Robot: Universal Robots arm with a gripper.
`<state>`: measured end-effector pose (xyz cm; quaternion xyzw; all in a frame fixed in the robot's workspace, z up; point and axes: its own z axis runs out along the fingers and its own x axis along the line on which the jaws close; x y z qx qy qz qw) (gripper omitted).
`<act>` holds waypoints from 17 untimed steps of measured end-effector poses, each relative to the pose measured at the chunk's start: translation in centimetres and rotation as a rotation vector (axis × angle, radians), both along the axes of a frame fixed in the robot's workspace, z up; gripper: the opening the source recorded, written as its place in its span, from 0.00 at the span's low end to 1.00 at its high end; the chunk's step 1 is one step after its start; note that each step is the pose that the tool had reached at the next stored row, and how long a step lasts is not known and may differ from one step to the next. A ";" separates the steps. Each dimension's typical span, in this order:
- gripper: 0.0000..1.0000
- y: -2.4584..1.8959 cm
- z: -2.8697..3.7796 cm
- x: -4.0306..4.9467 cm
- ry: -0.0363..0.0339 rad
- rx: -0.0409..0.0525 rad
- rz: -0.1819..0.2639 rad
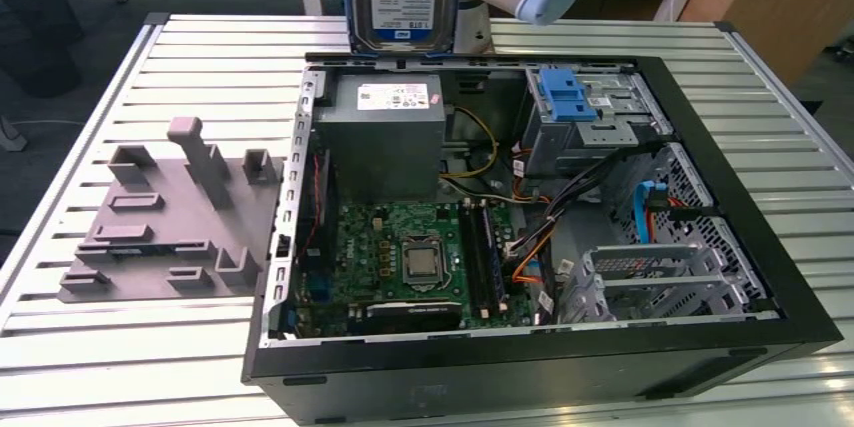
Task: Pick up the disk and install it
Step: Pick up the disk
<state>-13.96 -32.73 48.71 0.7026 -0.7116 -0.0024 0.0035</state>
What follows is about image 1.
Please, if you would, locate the blue data wire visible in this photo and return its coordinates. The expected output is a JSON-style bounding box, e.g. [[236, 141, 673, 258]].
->
[[636, 179, 668, 246]]

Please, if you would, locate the metal disk bay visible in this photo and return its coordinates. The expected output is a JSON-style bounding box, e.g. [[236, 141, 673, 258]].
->
[[556, 241, 765, 326]]

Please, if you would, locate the grey power supply unit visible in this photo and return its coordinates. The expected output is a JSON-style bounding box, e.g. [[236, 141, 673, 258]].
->
[[312, 72, 446, 206]]

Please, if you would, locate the CPU socket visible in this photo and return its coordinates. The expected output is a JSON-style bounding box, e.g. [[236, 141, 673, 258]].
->
[[396, 234, 454, 293]]

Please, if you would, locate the green motherboard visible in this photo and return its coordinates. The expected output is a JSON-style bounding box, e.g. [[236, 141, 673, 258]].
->
[[285, 199, 534, 336]]

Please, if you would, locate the silver CPU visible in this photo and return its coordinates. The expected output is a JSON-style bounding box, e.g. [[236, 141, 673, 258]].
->
[[404, 246, 441, 278]]

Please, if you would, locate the RAM stick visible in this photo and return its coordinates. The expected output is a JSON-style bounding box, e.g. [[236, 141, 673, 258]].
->
[[105, 245, 176, 256], [480, 206, 506, 306]]

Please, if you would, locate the black graphics card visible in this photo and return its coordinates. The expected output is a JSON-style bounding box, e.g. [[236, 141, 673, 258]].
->
[[345, 300, 462, 336]]

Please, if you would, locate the blue plastic drive latch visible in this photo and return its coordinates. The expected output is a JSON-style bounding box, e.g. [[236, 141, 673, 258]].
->
[[540, 68, 605, 123]]

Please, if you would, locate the metal optical drive cage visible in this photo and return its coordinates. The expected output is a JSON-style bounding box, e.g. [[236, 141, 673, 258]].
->
[[518, 66, 673, 181]]

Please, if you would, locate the grey parts rack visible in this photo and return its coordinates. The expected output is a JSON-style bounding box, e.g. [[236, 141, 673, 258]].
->
[[55, 116, 285, 306]]

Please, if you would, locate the black PC case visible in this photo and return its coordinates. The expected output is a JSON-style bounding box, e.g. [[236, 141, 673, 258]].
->
[[238, 51, 845, 426]]

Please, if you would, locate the grey stand foot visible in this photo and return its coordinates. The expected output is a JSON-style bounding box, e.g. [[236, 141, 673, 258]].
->
[[0, 114, 27, 152]]

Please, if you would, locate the wooden cabinet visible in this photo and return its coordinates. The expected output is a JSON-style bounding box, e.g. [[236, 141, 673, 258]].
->
[[679, 0, 854, 91]]

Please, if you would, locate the yellow wire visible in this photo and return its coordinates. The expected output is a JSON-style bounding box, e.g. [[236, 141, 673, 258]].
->
[[438, 105, 500, 179]]

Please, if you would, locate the black cable bundle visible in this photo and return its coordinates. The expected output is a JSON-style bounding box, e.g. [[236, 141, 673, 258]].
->
[[512, 144, 668, 258]]

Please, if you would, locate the red power wire black plug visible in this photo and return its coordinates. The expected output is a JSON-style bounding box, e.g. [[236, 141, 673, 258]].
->
[[656, 196, 719, 221]]

